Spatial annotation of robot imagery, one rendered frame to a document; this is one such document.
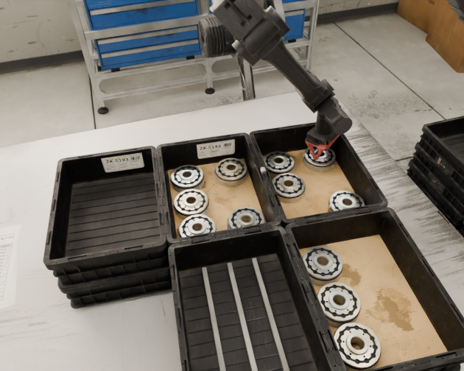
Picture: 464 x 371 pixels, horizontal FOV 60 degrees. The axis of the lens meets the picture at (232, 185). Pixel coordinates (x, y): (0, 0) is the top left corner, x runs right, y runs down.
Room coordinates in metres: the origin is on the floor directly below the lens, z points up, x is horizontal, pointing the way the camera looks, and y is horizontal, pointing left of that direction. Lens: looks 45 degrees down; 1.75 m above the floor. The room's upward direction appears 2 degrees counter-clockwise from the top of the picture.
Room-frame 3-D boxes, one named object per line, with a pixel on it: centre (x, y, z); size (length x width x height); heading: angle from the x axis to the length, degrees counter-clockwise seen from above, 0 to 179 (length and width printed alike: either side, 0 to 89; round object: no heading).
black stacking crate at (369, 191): (0.89, -0.24, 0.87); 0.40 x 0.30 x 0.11; 11
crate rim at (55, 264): (0.78, 0.35, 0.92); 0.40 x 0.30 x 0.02; 11
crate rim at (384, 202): (0.89, -0.24, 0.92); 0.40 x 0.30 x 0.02; 11
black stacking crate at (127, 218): (0.78, 0.35, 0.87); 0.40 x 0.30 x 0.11; 11
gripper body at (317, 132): (1.01, -0.29, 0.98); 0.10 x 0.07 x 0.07; 137
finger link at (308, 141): (1.00, -0.28, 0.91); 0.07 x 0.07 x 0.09; 47
